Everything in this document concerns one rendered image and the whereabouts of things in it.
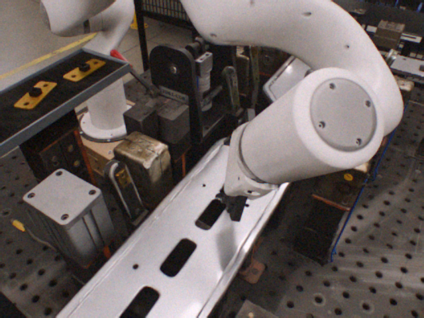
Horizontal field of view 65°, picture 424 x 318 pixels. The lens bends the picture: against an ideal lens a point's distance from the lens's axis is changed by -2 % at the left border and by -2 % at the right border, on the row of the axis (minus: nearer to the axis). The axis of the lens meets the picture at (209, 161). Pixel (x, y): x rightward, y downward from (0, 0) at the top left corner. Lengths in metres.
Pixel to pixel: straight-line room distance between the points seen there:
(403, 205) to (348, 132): 0.90
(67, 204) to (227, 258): 0.26
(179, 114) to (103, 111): 0.42
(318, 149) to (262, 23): 0.15
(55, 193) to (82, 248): 0.09
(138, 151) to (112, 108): 0.46
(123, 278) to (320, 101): 0.41
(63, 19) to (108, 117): 0.32
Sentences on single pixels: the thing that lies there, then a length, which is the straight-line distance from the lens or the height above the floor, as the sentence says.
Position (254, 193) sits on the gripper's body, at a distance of 0.45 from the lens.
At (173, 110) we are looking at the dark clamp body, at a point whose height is 1.08.
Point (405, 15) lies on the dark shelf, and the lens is 1.51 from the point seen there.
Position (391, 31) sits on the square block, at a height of 1.05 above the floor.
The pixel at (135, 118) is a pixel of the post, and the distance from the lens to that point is 0.68.
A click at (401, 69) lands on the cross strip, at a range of 1.17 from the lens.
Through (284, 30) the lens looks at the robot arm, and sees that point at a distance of 0.38.
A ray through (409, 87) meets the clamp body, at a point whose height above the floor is 1.04.
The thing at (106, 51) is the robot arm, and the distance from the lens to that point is 1.00.
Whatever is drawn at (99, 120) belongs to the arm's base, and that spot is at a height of 0.86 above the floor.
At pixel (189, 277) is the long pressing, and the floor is 1.00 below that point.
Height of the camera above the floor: 1.49
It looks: 44 degrees down
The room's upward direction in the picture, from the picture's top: straight up
